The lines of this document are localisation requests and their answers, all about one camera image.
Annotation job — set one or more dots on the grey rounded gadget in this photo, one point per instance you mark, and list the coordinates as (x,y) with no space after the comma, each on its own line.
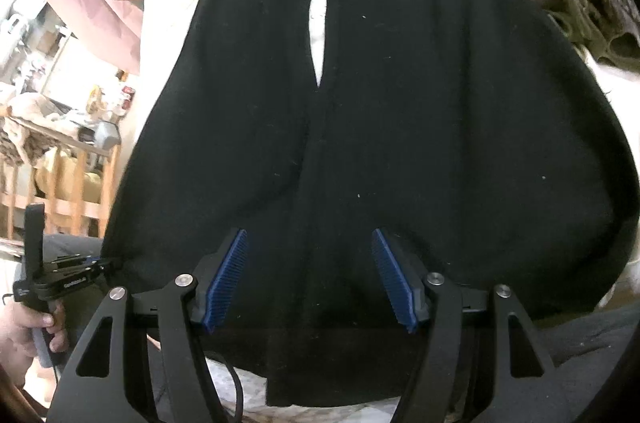
(107,135)

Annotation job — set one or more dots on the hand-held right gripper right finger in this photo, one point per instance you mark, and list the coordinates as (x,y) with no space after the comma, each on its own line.
(395,283)

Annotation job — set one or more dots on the person's left hand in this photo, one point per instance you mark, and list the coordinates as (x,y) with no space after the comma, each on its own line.
(17,333)

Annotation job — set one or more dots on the cream bear printed blanket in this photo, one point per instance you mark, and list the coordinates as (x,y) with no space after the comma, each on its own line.
(165,28)

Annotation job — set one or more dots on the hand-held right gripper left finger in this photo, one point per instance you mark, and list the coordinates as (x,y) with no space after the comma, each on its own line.
(227,283)

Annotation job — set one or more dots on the black pants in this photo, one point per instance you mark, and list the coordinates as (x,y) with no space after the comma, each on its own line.
(400,103)

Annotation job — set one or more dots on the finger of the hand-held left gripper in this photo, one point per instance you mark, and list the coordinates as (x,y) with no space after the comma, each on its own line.
(87,263)

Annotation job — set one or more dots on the wooden rack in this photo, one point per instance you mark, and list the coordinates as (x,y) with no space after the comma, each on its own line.
(112,183)

